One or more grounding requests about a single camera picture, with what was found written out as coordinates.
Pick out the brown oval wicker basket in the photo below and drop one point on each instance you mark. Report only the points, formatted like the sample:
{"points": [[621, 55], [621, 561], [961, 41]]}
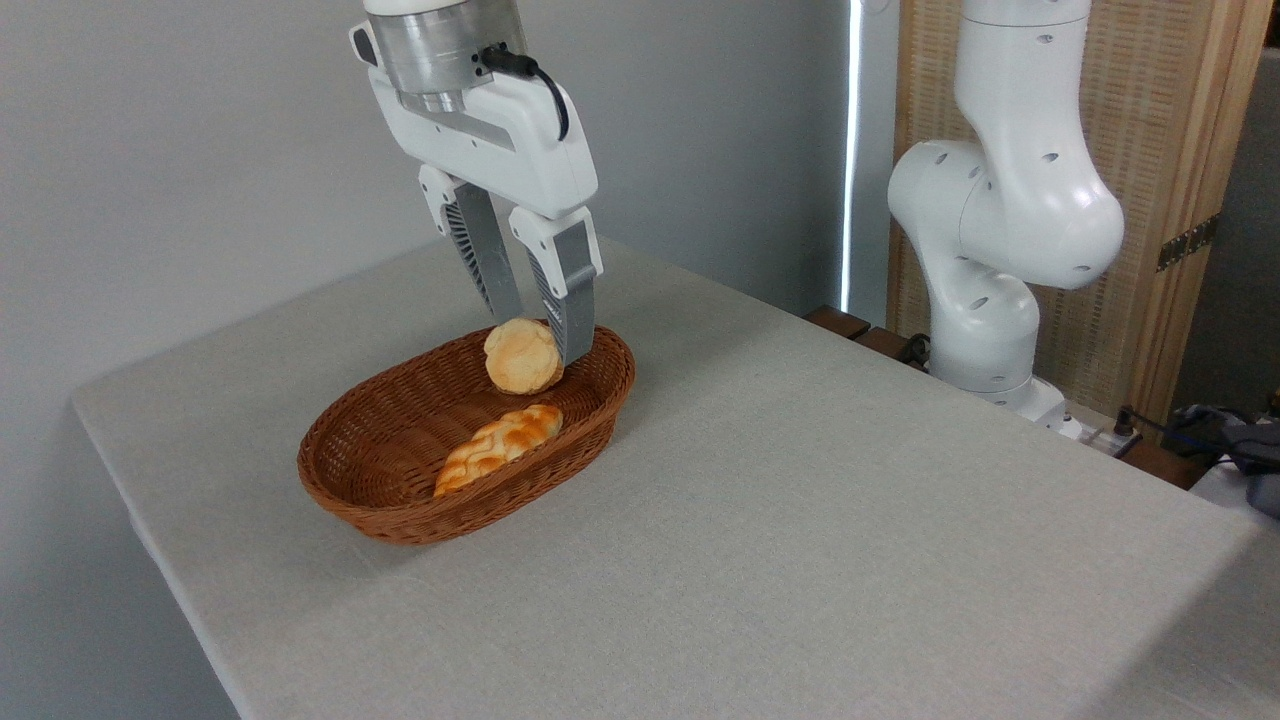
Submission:
{"points": [[380, 470]]}

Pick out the long braided bread loaf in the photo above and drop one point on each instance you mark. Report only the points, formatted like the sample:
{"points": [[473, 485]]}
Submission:
{"points": [[495, 445]]}

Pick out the white power strip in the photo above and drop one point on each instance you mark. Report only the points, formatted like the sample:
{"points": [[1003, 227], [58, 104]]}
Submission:
{"points": [[1100, 440]]}

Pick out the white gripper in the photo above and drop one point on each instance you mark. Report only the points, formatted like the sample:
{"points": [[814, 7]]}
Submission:
{"points": [[500, 140]]}

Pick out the grey linen tablecloth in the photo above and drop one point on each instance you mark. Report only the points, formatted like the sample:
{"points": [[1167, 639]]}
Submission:
{"points": [[800, 550]]}

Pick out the round orange bread bun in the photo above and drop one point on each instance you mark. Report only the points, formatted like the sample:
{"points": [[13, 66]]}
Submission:
{"points": [[522, 358]]}

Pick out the brass screen hinge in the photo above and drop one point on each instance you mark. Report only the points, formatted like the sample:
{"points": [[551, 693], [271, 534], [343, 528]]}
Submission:
{"points": [[1185, 243]]}

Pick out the dark grey cloth bundle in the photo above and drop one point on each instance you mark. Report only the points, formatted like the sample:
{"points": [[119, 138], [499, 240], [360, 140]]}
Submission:
{"points": [[1250, 450]]}

